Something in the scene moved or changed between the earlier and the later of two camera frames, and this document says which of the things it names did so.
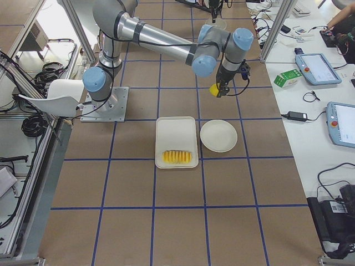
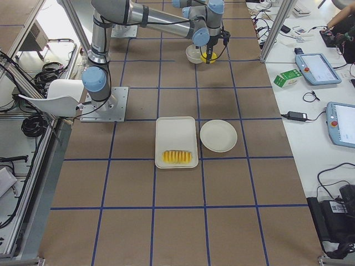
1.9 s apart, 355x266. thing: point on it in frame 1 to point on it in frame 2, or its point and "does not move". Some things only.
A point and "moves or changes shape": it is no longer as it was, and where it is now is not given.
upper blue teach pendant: (318, 68) does not move
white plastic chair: (64, 96) does not move
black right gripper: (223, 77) to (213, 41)
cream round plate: (218, 136) does not move
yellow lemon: (213, 90) moves or changes shape
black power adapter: (297, 115) does not move
